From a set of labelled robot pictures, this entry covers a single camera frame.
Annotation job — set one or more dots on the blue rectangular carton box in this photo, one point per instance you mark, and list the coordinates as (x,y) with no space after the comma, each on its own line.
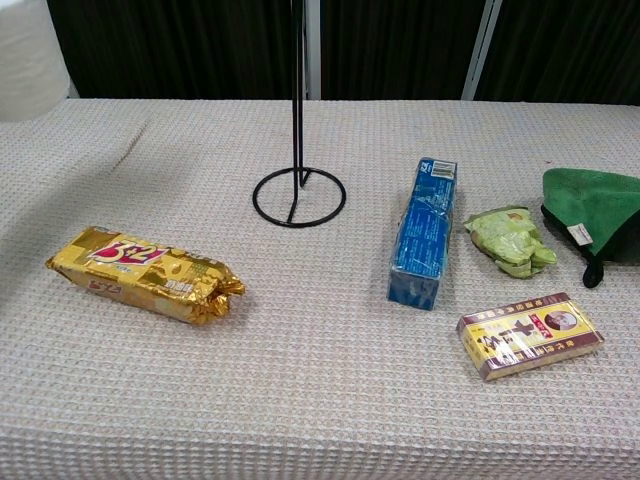
(425,235)

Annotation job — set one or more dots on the beige waffle tablecloth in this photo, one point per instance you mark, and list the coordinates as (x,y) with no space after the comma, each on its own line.
(310,380)

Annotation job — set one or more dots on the gold foil biscuit pack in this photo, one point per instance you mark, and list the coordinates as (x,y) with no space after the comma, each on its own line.
(145,272)

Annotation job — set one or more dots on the crumpled light green wrapper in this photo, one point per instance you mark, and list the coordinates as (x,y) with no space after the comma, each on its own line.
(510,240)

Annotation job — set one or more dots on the yellow and maroon box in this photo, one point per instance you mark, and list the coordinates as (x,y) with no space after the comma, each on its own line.
(530,335)

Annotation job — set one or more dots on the dark pleated curtain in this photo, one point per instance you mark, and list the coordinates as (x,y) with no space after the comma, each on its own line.
(175,50)

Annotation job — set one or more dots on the green microfibre cloth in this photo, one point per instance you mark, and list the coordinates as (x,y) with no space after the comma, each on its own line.
(595,205)

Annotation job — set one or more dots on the white upright frame post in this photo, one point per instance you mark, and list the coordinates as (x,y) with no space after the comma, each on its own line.
(313,50)

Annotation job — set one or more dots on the white slanted frame post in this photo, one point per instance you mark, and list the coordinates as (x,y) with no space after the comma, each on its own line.
(481,50)

